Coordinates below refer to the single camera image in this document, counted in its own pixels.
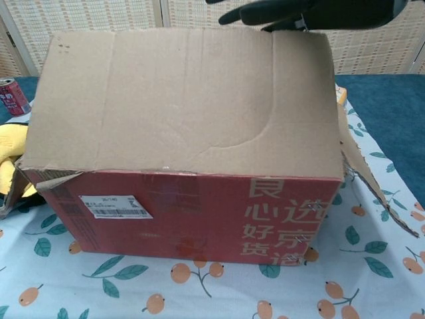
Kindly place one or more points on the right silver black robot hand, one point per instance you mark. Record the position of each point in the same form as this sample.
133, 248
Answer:
332, 15

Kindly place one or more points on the red cardboard shipping box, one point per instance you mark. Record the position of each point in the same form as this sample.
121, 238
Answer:
186, 109

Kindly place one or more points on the orange corgi print tissue pack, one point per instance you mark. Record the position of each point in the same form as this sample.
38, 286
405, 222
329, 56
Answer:
342, 94

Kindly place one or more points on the woven folding screen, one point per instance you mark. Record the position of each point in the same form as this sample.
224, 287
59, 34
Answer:
99, 16

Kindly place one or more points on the floral fruit print tablecloth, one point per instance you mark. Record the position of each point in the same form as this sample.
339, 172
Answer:
365, 276

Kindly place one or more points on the red soda can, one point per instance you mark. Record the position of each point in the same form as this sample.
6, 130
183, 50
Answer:
13, 99

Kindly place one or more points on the yellow and dark cloth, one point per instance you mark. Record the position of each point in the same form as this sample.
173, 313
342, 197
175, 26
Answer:
11, 139

